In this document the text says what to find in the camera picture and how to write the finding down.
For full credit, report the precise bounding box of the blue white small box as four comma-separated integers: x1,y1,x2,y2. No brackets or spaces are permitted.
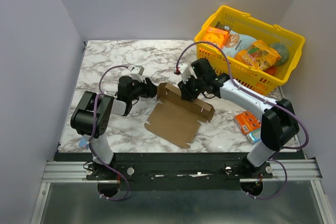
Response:
246,128,261,145

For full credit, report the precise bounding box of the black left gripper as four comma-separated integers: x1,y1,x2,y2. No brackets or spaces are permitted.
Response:
129,77,162,102

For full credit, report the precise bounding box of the light blue snack bag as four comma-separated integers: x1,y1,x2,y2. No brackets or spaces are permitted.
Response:
222,30,257,58

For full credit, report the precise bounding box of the brown cardboard box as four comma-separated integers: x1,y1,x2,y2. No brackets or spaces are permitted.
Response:
144,83,215,148

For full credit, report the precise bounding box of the orange snack box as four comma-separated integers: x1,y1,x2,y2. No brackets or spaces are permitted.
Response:
202,27,230,48

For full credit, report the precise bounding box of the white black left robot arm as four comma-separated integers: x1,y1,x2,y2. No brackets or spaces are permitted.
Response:
70,76,158,179

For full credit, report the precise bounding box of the aluminium rail frame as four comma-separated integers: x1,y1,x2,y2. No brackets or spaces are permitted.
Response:
30,159,335,223

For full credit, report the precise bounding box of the orange candy bag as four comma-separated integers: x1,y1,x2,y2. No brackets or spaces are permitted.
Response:
235,40,280,71

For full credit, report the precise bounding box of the orange round item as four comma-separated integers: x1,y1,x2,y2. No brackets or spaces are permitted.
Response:
265,66,277,76

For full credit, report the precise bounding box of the green steel scouring pad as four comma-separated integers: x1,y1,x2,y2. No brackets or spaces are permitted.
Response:
269,42,289,67

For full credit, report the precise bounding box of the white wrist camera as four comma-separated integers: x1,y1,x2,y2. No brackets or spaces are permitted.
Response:
174,63,195,84
128,66,144,82

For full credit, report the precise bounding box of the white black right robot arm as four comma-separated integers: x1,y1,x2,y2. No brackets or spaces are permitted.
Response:
176,58,299,178

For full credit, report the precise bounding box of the yellow plastic basket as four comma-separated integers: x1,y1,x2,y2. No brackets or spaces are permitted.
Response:
194,6,305,95

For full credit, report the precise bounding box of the blue small tag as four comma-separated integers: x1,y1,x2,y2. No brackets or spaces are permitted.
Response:
78,135,91,150

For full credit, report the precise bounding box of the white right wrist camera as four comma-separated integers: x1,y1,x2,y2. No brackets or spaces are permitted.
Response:
174,63,195,84

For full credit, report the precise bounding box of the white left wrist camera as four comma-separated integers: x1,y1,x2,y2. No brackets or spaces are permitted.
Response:
128,66,144,82

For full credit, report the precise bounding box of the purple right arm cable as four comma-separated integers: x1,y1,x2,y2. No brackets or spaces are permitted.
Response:
175,41,310,200

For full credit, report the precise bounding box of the orange small box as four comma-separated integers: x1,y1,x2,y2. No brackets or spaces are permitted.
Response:
234,111,261,135

